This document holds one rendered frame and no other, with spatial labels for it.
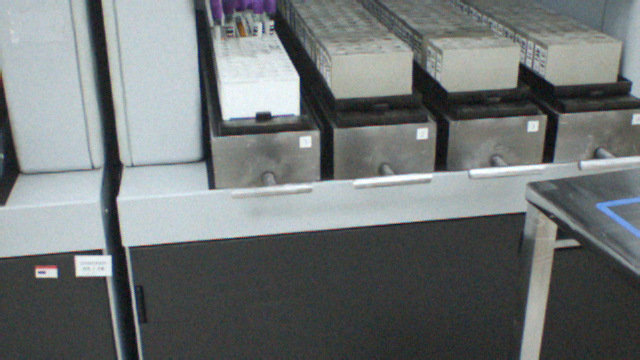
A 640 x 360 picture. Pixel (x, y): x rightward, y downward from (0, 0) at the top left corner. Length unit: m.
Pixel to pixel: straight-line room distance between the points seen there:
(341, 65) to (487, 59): 0.20
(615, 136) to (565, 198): 0.35
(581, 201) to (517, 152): 0.29
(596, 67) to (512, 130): 0.18
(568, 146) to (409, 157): 0.22
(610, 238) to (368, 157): 0.38
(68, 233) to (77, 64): 0.21
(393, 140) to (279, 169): 0.15
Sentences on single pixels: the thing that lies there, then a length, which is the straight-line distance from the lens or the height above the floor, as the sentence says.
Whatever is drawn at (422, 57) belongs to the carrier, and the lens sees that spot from 1.15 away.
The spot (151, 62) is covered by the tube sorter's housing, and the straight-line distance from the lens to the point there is 1.01.
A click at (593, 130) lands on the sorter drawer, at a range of 1.10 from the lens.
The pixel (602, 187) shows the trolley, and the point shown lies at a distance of 0.82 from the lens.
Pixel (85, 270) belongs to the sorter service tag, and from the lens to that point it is 1.03.
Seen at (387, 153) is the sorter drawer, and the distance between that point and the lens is 0.99.
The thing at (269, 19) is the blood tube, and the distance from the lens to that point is 1.20.
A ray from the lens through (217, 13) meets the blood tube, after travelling 1.17.
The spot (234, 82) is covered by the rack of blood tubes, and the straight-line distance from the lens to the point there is 0.97.
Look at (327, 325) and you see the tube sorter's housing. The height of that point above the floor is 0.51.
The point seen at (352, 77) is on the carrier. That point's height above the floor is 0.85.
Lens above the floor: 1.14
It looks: 24 degrees down
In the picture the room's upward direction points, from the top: straight up
